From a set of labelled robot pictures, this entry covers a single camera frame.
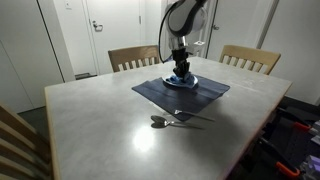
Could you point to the aluminium profile rail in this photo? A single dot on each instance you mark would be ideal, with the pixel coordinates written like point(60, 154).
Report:
point(313, 164)

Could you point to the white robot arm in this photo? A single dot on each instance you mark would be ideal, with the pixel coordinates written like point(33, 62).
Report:
point(183, 18)

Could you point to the white door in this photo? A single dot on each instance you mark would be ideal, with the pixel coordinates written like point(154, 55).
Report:
point(240, 23)
point(116, 26)

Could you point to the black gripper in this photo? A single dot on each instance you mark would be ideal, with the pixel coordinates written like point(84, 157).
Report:
point(181, 57)

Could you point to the silver spoon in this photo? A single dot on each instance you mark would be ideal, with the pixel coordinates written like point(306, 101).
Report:
point(160, 120)

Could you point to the white light switch plate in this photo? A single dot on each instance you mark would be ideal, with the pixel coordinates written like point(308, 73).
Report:
point(68, 4)

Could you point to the dark blue placemat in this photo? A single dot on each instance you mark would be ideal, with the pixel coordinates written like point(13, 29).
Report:
point(173, 98)

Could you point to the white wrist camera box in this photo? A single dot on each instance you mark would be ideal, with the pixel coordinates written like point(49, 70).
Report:
point(198, 45)

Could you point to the light wooden slat-back chair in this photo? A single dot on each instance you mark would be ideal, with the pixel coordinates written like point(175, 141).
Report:
point(16, 140)
point(133, 53)
point(250, 53)

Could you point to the blue cloth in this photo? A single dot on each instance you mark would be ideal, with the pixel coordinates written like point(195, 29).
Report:
point(176, 80)

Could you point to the white round plate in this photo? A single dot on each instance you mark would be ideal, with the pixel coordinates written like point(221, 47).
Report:
point(170, 84)

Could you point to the silver fork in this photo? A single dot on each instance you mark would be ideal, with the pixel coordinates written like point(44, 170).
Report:
point(196, 115)

